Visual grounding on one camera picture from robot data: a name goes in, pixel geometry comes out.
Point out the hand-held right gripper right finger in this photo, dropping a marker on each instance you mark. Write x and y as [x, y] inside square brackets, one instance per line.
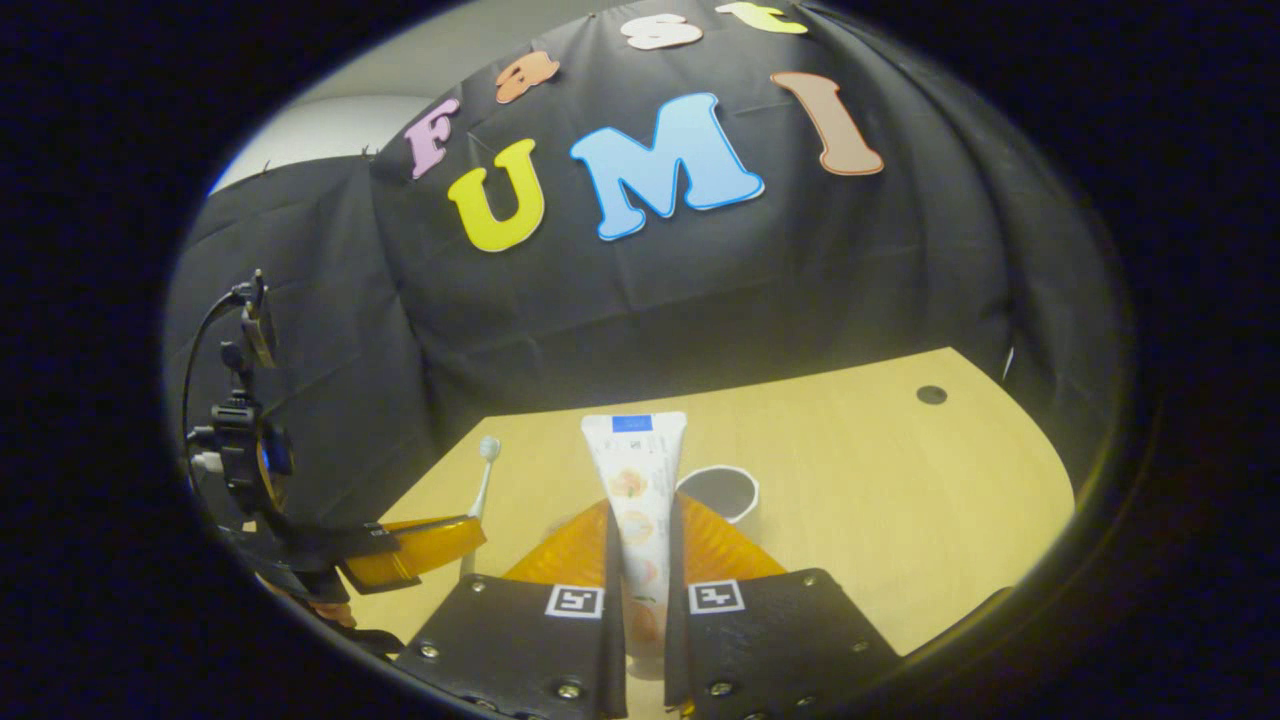
[770, 640]

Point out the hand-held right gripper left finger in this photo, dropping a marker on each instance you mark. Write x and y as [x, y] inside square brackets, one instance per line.
[520, 640]

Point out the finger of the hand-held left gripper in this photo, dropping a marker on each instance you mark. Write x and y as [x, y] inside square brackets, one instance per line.
[420, 555]

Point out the pale green toothbrush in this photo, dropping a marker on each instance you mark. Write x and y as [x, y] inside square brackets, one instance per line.
[489, 447]

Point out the white cup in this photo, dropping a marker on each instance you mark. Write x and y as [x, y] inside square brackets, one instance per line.
[720, 492]

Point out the white toothpaste tube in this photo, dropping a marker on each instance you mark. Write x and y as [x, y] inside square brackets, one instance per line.
[635, 480]

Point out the black backdrop cloth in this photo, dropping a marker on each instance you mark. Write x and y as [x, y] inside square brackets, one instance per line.
[800, 280]

